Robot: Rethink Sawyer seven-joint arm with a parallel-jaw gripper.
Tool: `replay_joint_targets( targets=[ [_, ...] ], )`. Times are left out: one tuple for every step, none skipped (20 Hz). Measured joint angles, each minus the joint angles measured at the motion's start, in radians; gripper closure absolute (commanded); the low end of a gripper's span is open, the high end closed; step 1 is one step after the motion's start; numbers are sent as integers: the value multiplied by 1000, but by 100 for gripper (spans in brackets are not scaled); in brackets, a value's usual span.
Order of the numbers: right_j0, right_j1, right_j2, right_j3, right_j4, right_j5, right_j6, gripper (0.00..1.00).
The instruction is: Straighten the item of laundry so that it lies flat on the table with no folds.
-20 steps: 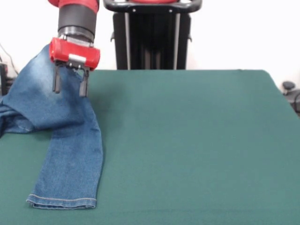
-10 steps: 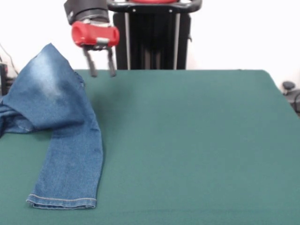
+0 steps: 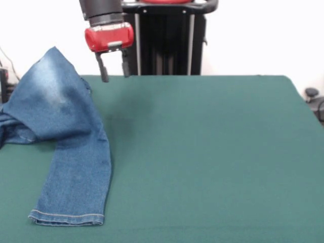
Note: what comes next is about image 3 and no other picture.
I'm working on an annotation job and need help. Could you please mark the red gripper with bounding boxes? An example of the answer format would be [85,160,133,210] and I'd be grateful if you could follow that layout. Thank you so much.
[84,22,134,83]

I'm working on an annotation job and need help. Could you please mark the blue denim jeans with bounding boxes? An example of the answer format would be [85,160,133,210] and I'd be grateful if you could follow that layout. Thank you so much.
[0,46,112,227]

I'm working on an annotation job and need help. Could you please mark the black equipment box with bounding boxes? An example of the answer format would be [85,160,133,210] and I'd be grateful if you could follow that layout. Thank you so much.
[0,67,11,98]

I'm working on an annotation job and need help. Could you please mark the dark green table cloth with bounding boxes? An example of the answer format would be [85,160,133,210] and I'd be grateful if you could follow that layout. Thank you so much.
[0,74,324,243]

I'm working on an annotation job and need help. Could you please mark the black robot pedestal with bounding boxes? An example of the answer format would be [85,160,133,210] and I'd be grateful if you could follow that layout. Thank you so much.
[121,0,219,75]

